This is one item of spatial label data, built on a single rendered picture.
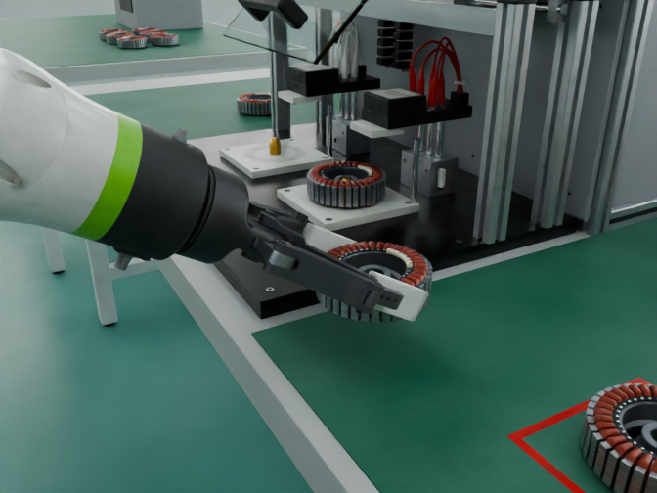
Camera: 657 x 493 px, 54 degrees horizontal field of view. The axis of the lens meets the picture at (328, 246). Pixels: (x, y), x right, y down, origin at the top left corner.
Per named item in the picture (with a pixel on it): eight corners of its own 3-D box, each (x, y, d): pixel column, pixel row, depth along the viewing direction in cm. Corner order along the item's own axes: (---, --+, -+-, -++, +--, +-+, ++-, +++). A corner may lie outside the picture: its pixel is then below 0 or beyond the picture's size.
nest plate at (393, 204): (325, 232, 83) (325, 223, 82) (276, 197, 95) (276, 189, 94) (419, 211, 89) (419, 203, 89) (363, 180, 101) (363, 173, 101)
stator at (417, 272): (352, 338, 56) (353, 302, 54) (296, 285, 65) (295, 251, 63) (454, 307, 61) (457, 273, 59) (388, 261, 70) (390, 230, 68)
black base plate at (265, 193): (261, 320, 67) (260, 301, 66) (122, 160, 118) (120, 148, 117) (575, 233, 88) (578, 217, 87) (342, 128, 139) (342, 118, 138)
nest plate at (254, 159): (252, 179, 102) (251, 171, 101) (219, 155, 114) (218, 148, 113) (333, 164, 108) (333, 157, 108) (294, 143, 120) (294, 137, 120)
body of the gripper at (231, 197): (149, 229, 54) (241, 259, 59) (179, 270, 47) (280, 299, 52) (186, 148, 52) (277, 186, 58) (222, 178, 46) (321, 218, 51)
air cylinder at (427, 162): (428, 198, 94) (431, 161, 92) (399, 183, 100) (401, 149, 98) (456, 192, 96) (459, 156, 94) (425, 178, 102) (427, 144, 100)
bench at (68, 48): (43, 281, 234) (-2, 71, 202) (2, 153, 380) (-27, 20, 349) (310, 224, 282) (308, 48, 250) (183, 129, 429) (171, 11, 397)
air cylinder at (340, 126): (345, 156, 113) (345, 124, 111) (325, 145, 119) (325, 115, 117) (370, 152, 116) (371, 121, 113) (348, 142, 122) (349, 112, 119)
